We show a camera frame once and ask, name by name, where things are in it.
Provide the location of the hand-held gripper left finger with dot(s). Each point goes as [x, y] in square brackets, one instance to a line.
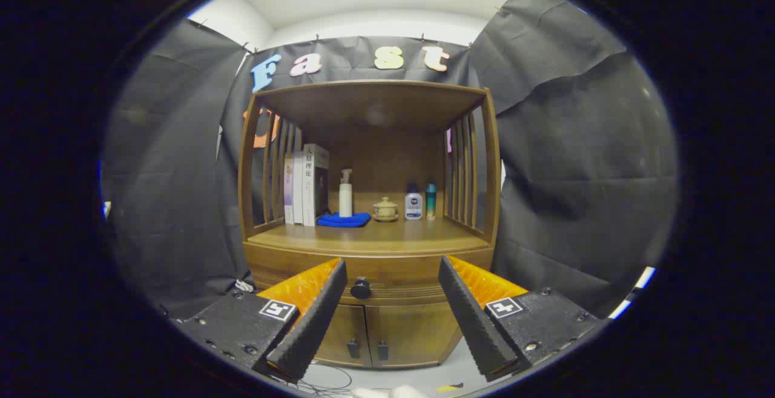
[315, 325]

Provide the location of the wooden cabinet door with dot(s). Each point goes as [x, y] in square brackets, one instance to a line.
[345, 325]
[412, 331]

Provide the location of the yellow tape piece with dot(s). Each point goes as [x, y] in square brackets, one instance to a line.
[449, 388]

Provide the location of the teal slim bottle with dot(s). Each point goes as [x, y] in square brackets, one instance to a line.
[430, 204]

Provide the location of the white bottle blue cap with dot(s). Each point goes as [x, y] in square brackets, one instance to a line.
[413, 207]

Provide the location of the white pump bottle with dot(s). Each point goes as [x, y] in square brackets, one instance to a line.
[346, 201]

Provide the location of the black drawer knob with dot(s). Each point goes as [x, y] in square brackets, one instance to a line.
[361, 289]

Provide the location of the blue folded cloth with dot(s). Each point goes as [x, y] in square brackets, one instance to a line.
[344, 220]

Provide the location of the beige lidded teacup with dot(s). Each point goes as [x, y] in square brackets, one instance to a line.
[385, 210]

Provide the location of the wooden cabinet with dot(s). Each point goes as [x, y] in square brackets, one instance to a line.
[375, 104]

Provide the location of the white panel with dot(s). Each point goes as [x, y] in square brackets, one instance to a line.
[643, 278]

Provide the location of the wooden countertop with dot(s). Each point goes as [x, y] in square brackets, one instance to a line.
[393, 237]

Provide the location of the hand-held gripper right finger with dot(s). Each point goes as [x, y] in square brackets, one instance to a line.
[472, 325]

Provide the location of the thin purple white book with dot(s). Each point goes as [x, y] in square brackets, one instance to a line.
[289, 192]

